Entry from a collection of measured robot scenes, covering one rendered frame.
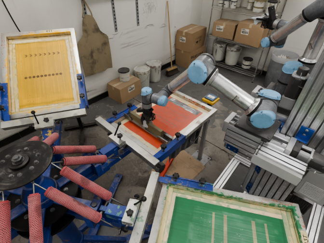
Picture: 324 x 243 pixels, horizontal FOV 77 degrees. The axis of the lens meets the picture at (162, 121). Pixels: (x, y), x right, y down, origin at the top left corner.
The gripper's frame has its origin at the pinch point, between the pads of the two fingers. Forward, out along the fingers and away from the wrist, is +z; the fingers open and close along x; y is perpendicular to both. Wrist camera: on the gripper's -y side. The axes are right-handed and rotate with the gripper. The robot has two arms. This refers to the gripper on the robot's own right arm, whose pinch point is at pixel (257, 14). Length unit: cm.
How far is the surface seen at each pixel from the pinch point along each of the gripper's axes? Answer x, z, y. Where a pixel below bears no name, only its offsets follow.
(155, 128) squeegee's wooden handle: -119, -35, 46
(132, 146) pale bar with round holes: -141, -45, 45
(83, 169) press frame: -175, -49, 42
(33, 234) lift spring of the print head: -195, -89, 24
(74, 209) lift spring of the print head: -179, -81, 30
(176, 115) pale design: -92, -16, 60
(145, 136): -127, -30, 55
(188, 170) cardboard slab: -83, -16, 156
